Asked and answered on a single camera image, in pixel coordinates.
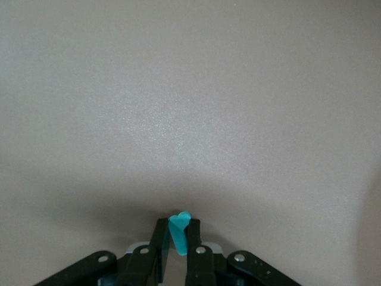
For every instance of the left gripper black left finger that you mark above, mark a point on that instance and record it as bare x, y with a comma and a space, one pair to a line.
134, 268

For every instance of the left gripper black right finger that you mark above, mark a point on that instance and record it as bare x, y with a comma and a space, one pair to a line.
202, 268

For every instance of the teal foam letter r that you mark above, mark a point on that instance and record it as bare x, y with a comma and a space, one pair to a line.
178, 232

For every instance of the brown table cover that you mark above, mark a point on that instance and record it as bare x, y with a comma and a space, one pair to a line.
190, 89

